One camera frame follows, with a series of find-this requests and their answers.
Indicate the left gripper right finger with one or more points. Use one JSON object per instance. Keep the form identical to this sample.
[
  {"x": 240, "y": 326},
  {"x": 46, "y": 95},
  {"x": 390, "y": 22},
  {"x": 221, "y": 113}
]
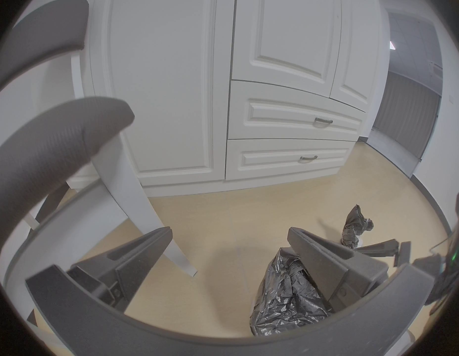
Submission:
[{"x": 326, "y": 269}]

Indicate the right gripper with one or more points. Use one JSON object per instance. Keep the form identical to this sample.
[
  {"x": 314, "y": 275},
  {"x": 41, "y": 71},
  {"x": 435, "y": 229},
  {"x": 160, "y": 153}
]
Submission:
[{"x": 403, "y": 254}]

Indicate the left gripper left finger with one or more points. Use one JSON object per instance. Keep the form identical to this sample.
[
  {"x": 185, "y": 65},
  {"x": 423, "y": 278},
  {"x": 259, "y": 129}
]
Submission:
[{"x": 140, "y": 258}]

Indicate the black plastic bag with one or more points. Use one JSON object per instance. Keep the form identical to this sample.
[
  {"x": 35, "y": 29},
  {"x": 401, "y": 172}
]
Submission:
[{"x": 288, "y": 295}]

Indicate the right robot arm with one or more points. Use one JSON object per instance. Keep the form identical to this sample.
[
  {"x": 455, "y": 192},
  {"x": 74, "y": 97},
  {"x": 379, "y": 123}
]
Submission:
[{"x": 446, "y": 280}]

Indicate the crumpled black plastic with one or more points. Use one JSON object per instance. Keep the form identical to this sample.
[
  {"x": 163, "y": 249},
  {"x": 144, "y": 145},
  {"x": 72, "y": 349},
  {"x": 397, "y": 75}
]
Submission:
[{"x": 353, "y": 224}]

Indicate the grey curtain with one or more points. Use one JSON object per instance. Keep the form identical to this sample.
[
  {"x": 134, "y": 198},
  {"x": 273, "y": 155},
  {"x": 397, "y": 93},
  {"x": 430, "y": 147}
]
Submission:
[{"x": 407, "y": 117}]

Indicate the white chair with grey cushions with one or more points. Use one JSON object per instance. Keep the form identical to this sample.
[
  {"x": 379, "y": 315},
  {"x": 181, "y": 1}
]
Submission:
[{"x": 48, "y": 150}]

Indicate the white wardrobe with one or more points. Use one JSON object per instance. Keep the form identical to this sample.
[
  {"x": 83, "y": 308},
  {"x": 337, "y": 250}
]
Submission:
[{"x": 170, "y": 87}]

